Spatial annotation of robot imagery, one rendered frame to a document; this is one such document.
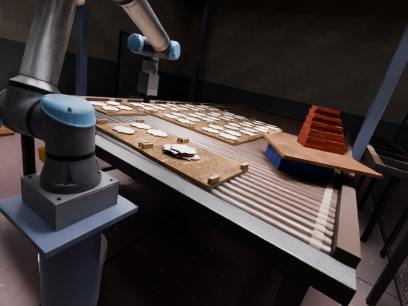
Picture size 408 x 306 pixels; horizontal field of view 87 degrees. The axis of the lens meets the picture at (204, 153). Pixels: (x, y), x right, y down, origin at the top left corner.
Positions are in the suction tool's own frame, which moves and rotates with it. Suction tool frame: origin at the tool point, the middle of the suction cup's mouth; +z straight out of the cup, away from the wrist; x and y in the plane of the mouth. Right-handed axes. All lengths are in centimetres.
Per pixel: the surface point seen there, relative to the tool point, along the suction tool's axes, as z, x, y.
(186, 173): 18, 12, -45
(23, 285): 112, 50, 24
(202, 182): 18, 12, -54
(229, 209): 20, 15, -69
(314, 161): 8, -39, -81
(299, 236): 20, 8, -90
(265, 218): 20, 9, -79
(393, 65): -62, -179, -92
